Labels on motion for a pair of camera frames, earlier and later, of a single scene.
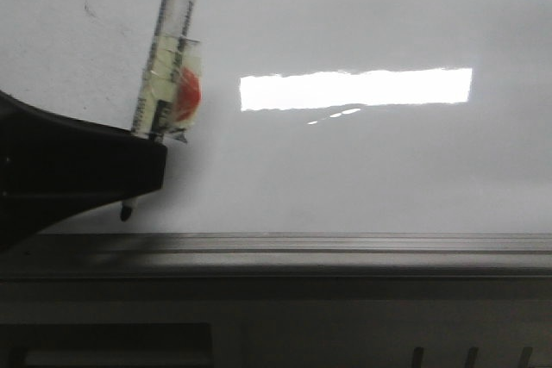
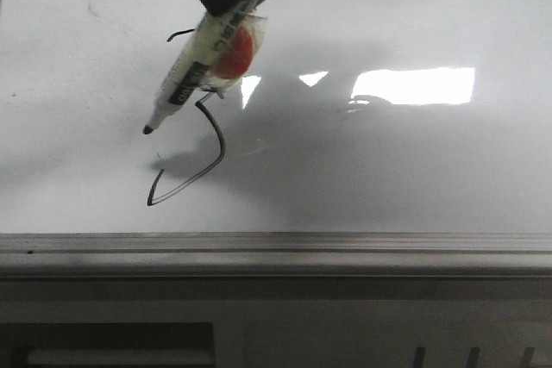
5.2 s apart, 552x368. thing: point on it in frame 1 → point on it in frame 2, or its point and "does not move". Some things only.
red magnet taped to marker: (191, 95) → (241, 48)
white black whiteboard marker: (172, 52) → (197, 64)
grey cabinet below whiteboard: (277, 321) does not move
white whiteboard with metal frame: (363, 115) does not move
